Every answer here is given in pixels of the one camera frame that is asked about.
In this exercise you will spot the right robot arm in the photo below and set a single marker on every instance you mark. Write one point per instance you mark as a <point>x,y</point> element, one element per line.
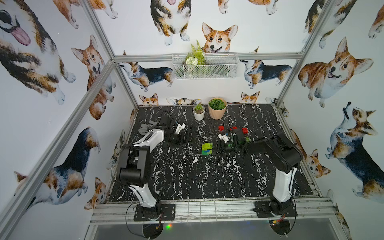
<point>285,157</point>

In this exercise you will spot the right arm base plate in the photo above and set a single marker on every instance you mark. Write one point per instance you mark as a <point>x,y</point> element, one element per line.
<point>273,208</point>

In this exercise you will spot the small white plant pot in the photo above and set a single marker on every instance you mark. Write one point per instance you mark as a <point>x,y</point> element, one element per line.
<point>199,112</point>

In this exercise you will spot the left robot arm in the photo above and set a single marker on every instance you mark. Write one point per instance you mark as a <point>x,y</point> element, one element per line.
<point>134,165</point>

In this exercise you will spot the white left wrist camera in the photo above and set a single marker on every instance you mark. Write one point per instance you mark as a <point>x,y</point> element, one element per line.
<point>179,128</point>

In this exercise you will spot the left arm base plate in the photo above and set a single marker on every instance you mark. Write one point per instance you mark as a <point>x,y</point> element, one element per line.
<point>162,212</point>

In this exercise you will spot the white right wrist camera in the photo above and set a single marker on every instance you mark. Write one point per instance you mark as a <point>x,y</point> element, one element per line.
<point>224,138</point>

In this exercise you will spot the aluminium front rail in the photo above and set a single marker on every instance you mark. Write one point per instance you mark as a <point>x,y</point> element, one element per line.
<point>209,211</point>

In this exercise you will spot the white wire basket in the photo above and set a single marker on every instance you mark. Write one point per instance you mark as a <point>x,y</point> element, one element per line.
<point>207,66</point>

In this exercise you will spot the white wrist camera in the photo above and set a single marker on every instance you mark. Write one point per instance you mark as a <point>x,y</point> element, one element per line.
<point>224,138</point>
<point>179,128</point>

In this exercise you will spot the grey work glove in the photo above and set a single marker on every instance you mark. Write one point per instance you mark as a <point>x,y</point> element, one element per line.
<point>145,128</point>

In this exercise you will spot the green fern plant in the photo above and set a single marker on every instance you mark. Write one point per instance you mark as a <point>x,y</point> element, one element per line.
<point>196,55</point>

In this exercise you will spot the large beige plant pot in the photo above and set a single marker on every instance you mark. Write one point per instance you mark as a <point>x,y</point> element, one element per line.
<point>217,108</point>

